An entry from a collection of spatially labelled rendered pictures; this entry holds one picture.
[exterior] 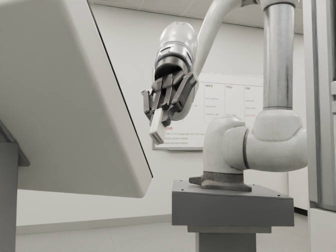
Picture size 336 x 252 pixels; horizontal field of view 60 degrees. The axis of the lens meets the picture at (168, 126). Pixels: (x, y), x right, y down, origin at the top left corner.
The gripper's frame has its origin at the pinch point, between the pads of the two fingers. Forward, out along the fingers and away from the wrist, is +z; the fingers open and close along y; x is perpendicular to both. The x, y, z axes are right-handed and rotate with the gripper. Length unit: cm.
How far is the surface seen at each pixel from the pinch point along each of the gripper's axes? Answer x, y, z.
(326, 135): 0.1, 25.0, 12.2
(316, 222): 7.9, 21.1, 18.5
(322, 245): 9.3, 21.0, 20.7
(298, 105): 293, 33, -352
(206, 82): 175, -74, -314
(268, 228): 64, 4, -15
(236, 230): 59, -5, -13
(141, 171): -1.3, -0.5, 11.7
